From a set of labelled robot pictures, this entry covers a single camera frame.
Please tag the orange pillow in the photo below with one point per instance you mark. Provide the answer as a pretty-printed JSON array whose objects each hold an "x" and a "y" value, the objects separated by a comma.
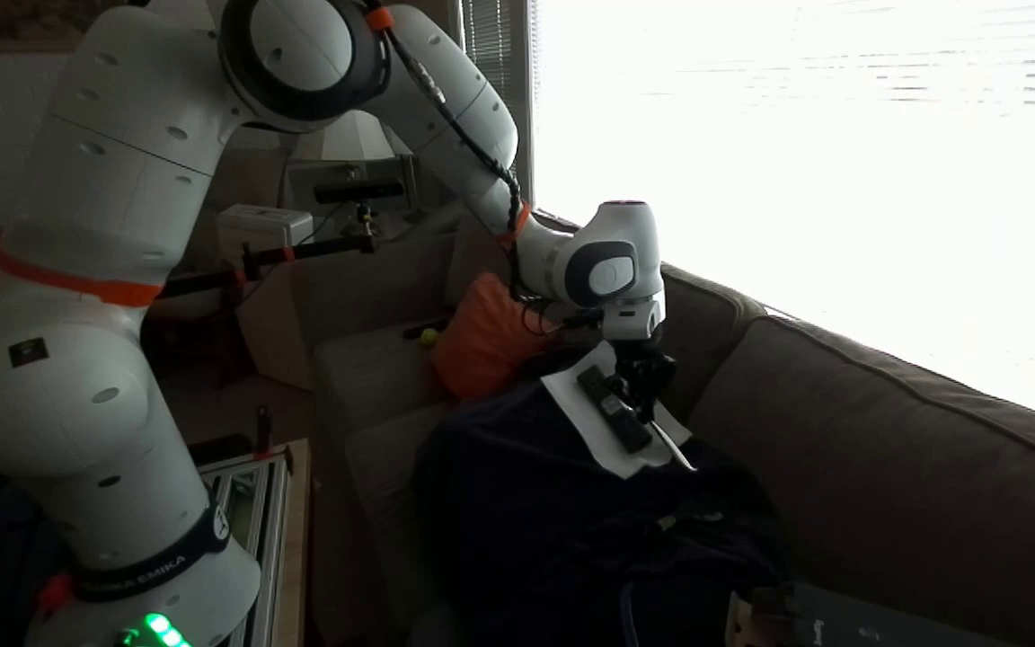
[{"x": 488, "y": 342}]

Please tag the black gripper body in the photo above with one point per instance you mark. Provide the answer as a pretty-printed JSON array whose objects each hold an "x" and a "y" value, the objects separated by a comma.
[{"x": 639, "y": 368}]

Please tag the black remote control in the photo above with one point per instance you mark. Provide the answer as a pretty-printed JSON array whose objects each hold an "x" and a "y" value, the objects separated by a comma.
[{"x": 606, "y": 403}]

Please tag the white paper sheet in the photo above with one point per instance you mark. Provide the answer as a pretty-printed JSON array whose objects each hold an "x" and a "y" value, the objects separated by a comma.
[{"x": 569, "y": 395}]

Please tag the fabric sofa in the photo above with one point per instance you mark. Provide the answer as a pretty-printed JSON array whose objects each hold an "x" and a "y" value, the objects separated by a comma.
[{"x": 879, "y": 481}]

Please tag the large brown cardboard box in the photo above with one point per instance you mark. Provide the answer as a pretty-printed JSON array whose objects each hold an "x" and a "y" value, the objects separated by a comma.
[{"x": 272, "y": 327}]

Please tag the silver spoon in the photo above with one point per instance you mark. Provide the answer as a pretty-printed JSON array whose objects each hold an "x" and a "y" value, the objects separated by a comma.
[{"x": 678, "y": 446}]

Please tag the small yellow ball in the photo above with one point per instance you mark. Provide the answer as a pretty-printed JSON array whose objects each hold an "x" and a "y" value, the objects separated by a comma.
[{"x": 427, "y": 339}]

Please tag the wide window with blinds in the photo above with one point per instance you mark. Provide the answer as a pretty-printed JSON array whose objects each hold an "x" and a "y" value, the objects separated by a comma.
[{"x": 806, "y": 157}]

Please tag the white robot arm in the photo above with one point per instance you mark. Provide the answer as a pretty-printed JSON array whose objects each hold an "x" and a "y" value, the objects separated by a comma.
[{"x": 100, "y": 301}]

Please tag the framed wall picture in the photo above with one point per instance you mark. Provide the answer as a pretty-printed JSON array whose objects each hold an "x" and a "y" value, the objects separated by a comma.
[{"x": 1, "y": 17}]

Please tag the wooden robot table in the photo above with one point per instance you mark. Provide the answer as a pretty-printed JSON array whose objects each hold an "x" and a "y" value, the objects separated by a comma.
[{"x": 297, "y": 551}]

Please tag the aluminium rail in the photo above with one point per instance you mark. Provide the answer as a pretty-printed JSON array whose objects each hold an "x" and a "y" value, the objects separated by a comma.
[{"x": 242, "y": 516}]

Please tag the white lamp shade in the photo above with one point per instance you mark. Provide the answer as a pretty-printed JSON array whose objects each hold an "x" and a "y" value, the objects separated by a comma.
[{"x": 349, "y": 138}]

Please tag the dark blue cloth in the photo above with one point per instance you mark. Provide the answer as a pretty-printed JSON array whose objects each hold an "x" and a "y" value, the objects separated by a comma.
[{"x": 520, "y": 506}]

